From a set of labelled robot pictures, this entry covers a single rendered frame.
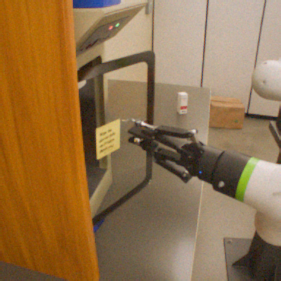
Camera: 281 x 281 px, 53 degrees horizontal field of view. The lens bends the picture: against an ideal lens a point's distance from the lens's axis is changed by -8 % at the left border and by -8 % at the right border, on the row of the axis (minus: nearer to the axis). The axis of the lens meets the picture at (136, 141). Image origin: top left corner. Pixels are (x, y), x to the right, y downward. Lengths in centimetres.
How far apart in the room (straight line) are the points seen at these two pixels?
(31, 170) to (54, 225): 13
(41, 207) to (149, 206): 41
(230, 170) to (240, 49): 310
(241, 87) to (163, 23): 121
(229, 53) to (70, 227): 324
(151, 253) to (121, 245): 8
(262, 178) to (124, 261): 39
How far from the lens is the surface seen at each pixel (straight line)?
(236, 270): 198
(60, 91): 43
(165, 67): 372
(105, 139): 68
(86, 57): 70
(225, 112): 345
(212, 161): 60
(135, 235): 82
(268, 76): 93
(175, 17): 359
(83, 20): 48
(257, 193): 56
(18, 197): 60
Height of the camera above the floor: 155
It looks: 30 degrees down
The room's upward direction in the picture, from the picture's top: straight up
